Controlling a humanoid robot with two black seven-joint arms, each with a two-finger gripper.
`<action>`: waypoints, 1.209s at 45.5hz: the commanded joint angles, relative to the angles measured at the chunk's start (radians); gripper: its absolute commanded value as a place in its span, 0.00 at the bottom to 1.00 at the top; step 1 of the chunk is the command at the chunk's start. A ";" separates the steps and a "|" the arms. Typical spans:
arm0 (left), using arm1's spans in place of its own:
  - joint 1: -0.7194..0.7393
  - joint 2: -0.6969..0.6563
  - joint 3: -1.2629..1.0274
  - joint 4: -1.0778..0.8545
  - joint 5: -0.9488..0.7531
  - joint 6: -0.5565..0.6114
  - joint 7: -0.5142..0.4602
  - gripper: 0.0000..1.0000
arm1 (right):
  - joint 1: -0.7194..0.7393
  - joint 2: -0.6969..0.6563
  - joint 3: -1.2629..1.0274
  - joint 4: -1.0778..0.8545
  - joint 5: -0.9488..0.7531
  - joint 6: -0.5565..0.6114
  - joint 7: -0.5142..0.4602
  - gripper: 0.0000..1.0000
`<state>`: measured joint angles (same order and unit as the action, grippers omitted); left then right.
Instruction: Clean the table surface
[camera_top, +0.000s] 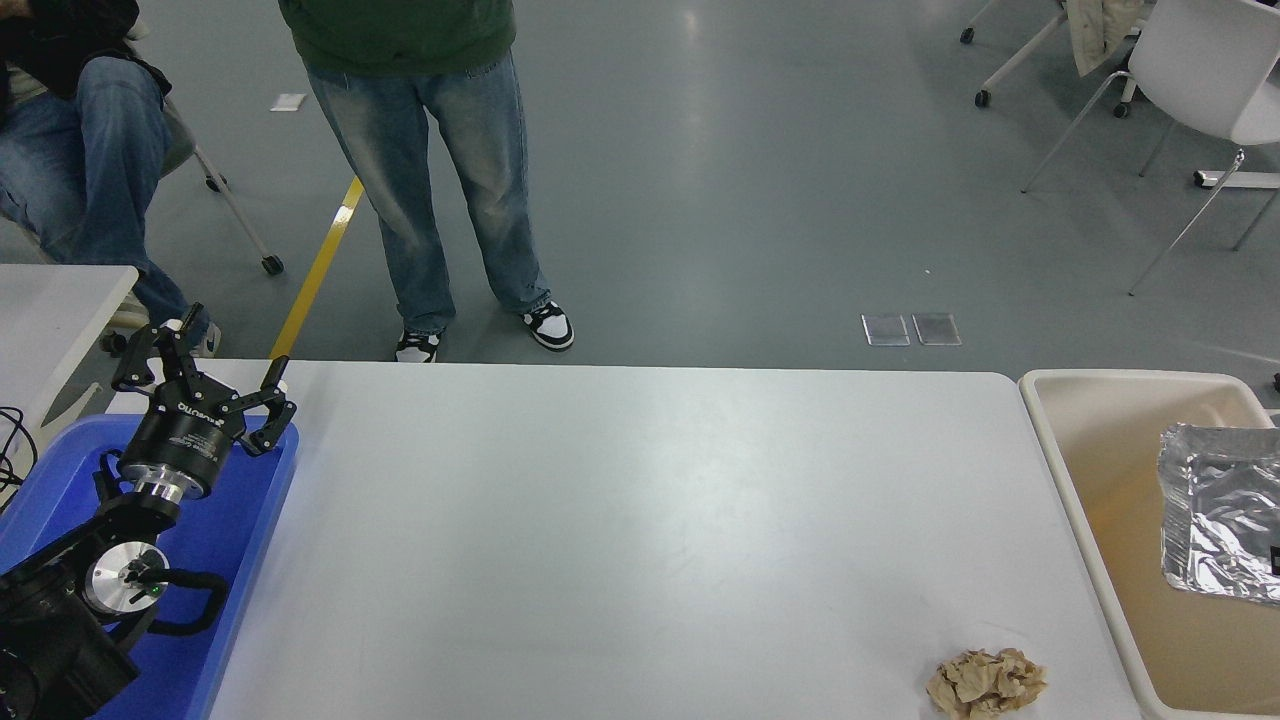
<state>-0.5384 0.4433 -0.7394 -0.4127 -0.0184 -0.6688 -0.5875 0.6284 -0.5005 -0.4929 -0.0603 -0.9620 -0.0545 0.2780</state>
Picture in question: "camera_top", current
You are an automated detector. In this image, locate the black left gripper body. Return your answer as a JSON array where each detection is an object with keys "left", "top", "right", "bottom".
[{"left": 117, "top": 377, "right": 247, "bottom": 499}]

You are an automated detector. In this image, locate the foil tray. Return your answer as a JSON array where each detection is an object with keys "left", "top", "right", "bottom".
[{"left": 1158, "top": 423, "right": 1280, "bottom": 607}]

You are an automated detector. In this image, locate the tan paper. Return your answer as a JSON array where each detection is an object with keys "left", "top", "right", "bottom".
[{"left": 925, "top": 648, "right": 1048, "bottom": 720}]

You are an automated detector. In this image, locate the white side table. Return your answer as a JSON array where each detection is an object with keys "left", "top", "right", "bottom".
[{"left": 0, "top": 265, "right": 138, "bottom": 451}]

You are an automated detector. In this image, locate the blue plastic tray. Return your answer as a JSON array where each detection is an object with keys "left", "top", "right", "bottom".
[{"left": 0, "top": 415, "right": 299, "bottom": 720}]

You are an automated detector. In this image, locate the large pale plastic bin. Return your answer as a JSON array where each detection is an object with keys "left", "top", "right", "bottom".
[{"left": 1018, "top": 370, "right": 1280, "bottom": 720}]

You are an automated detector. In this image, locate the grey wheeled office chair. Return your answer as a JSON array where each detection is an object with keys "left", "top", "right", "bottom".
[{"left": 0, "top": 20, "right": 286, "bottom": 277}]

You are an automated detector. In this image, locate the seated person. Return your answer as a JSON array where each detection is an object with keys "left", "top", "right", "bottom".
[{"left": 0, "top": 0, "right": 223, "bottom": 359}]

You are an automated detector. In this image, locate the white shell chair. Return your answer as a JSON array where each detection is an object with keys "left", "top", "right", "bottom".
[{"left": 1020, "top": 0, "right": 1280, "bottom": 296}]

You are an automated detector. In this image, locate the beige jacket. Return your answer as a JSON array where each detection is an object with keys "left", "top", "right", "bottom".
[{"left": 1062, "top": 0, "right": 1143, "bottom": 77}]

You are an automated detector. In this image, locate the black cable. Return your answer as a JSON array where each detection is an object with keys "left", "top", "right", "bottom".
[{"left": 0, "top": 405, "right": 39, "bottom": 506}]

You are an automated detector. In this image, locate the white wheeled chair frame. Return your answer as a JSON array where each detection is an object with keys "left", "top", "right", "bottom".
[{"left": 960, "top": 0, "right": 1143, "bottom": 119}]

